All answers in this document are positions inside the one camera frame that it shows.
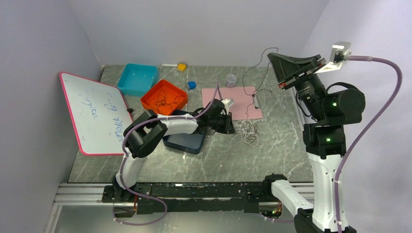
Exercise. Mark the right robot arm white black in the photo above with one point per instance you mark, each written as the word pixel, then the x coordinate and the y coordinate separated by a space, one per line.
pixel 324 140

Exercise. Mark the aluminium frame rail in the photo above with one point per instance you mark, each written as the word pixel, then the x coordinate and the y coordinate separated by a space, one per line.
pixel 90 194

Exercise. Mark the whiteboard with pink frame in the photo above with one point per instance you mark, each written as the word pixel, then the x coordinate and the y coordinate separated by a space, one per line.
pixel 98 113

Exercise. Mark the small clear plastic cup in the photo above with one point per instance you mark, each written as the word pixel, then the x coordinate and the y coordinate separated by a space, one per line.
pixel 231 80

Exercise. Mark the orange plastic tray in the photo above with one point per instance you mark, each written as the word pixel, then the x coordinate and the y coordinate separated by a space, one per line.
pixel 164 98

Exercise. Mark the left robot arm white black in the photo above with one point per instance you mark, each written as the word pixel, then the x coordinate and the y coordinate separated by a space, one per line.
pixel 146 132

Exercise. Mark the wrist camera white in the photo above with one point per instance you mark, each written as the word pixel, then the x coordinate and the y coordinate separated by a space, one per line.
pixel 227 104
pixel 339 55

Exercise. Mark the blue cube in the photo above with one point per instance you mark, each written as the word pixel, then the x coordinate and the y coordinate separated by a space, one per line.
pixel 191 85

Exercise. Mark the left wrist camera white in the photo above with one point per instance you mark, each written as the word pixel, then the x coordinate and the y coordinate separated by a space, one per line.
pixel 227 104

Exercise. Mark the yellow cube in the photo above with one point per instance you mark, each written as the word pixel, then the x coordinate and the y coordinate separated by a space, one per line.
pixel 181 67

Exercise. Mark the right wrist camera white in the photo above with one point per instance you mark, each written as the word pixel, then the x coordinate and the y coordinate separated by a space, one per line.
pixel 339 55

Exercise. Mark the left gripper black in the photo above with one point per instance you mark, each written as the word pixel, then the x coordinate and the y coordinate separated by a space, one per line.
pixel 229 127

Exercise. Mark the teal plastic tray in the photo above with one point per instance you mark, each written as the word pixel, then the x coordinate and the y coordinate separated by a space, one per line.
pixel 137 80

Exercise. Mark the dark blue plastic tray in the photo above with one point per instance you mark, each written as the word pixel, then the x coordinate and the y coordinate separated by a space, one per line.
pixel 190 143

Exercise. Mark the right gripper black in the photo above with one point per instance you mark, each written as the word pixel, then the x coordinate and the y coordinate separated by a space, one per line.
pixel 285 67

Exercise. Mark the white marker pen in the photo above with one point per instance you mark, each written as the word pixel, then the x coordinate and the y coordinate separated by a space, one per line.
pixel 169 65

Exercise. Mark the pink clipboard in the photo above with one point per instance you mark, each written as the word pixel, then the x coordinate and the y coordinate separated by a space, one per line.
pixel 243 107

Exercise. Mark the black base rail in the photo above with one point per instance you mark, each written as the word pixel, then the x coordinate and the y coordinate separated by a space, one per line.
pixel 149 198

